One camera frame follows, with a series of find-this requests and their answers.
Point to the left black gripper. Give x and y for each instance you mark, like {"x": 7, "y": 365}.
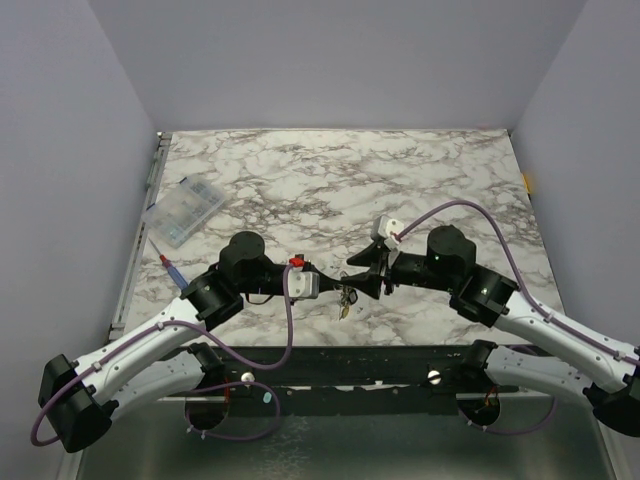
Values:
{"x": 325, "y": 282}

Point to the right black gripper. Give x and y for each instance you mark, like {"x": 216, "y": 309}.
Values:
{"x": 382, "y": 273}

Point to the silver key organiser with rings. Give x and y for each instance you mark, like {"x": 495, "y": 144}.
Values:
{"x": 346, "y": 300}

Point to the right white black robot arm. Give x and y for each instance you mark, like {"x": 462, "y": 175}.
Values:
{"x": 578, "y": 363}

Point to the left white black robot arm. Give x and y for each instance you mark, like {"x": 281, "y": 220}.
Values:
{"x": 79, "y": 399}

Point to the blue red screwdriver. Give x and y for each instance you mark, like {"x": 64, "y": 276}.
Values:
{"x": 171, "y": 270}

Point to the clear plastic screw box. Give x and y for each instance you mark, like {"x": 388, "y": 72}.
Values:
{"x": 184, "y": 209}

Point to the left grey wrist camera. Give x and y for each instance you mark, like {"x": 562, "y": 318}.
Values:
{"x": 303, "y": 284}

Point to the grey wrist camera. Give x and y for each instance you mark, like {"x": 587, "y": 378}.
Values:
{"x": 386, "y": 230}
{"x": 303, "y": 284}

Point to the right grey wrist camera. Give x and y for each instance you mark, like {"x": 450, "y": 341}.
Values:
{"x": 386, "y": 230}

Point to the black mounting base rail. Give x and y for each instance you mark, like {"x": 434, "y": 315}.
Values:
{"x": 347, "y": 381}

